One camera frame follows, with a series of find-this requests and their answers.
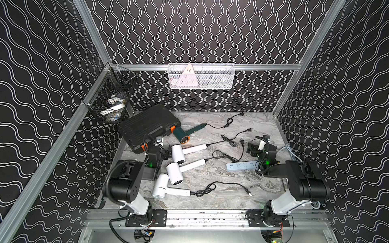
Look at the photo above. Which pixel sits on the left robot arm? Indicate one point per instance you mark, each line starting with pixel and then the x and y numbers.
pixel 124 182

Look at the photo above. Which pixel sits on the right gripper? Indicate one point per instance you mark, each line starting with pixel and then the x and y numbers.
pixel 255 149

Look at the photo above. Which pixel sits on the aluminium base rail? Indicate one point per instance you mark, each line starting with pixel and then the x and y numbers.
pixel 196 219

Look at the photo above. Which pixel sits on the light blue power strip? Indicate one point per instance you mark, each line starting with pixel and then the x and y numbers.
pixel 240 166

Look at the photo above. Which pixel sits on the white hair dryer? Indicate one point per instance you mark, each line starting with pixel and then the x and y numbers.
pixel 175 171
pixel 161 188
pixel 178 153

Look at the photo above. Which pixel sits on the white hair dryer upper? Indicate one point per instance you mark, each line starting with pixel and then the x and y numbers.
pixel 178 153

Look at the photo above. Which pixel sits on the black plastic tool case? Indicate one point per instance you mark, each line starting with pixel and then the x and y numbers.
pixel 155 121

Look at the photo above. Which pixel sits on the white hair dryer middle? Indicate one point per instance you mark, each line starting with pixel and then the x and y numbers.
pixel 175 171

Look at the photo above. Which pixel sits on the white items in basket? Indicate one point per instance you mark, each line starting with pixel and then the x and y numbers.
pixel 115 107

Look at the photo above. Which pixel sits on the white hair dryer lower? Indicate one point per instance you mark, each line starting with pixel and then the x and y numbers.
pixel 161 188

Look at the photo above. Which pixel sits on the clear wall basket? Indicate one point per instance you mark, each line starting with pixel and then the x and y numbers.
pixel 211 76

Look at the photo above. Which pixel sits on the green hair dryer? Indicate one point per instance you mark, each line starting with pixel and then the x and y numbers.
pixel 184 136

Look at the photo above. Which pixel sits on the black wire basket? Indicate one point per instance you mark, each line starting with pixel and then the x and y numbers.
pixel 117 81

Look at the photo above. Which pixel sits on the pink triangular card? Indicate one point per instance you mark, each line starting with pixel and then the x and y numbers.
pixel 188 78

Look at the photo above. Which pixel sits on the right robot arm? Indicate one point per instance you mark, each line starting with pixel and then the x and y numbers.
pixel 305 184

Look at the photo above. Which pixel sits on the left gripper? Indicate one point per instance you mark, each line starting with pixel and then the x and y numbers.
pixel 164 152

